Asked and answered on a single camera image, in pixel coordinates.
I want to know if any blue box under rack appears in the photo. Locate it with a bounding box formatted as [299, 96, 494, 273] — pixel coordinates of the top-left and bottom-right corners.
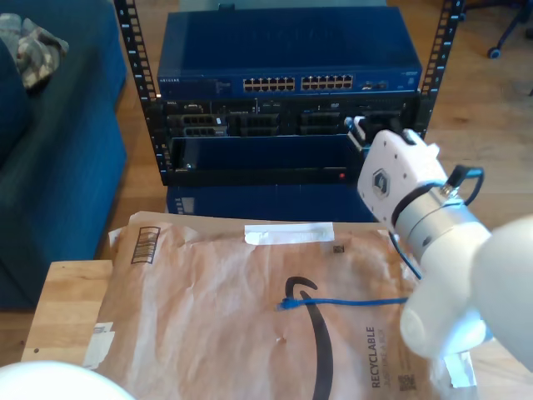
[165, 182, 386, 224]

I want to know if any black connector cable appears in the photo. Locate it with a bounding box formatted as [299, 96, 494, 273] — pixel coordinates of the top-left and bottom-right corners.
[441, 164, 486, 206]

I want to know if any blue office chair base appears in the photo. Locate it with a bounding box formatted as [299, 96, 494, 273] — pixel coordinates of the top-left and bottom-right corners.
[486, 0, 533, 59]

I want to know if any blue network switch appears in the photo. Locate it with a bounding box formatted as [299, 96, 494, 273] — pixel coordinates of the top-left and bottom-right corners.
[157, 7, 424, 100]

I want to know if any black rack frame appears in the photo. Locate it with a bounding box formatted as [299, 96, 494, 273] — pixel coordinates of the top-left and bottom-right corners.
[112, 0, 466, 188]

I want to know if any black rack server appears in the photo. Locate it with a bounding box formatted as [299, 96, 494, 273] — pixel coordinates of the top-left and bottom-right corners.
[161, 97, 422, 138]

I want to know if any camouflage cushion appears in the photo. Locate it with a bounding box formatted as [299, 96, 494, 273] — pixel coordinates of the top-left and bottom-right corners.
[0, 12, 70, 91]

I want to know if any blue couch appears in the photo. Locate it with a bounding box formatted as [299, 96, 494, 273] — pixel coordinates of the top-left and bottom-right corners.
[0, 0, 128, 312]

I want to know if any black rack shelf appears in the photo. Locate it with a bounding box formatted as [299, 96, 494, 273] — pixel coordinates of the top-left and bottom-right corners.
[166, 132, 417, 187]

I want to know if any brown paper mailer envelope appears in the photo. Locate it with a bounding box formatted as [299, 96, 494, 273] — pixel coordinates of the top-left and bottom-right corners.
[107, 211, 480, 400]

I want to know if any blue network cable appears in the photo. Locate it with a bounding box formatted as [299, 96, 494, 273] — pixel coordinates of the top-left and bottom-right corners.
[273, 296, 411, 313]

